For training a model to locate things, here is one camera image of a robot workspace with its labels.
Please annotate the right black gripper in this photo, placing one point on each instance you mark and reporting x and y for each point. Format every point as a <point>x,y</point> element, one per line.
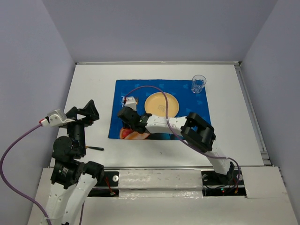
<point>133,110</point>

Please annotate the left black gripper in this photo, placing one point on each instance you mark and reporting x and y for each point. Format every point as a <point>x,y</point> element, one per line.
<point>90,109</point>

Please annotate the tan round plate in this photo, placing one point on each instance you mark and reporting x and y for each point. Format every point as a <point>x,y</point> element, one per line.
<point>155,104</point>

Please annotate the blue Mickey placemat cloth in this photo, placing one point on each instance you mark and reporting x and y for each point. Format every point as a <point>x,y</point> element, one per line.
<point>189,102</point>

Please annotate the gold knife dark handle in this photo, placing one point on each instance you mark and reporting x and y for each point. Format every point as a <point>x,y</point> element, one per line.
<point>95,148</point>

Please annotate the clear plastic cup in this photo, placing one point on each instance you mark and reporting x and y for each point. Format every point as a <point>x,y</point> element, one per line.
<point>198,83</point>

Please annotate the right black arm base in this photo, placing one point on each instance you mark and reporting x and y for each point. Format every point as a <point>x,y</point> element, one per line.
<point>212,186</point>

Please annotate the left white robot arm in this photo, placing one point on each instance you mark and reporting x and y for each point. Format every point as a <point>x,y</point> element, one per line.
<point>71,179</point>

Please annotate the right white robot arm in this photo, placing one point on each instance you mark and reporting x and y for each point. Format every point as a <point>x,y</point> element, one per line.
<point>192,129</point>

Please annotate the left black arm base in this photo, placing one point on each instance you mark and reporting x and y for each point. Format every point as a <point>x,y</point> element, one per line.
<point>108,186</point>

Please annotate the white taped front panel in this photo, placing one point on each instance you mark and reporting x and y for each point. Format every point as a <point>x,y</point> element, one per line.
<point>165,183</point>

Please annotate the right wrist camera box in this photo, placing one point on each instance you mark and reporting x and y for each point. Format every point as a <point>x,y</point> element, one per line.
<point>131,103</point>

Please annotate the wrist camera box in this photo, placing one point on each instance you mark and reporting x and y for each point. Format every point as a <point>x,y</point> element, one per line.
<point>131,103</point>
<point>55,118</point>

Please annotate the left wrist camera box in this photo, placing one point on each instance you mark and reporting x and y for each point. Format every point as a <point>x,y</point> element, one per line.
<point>55,118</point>

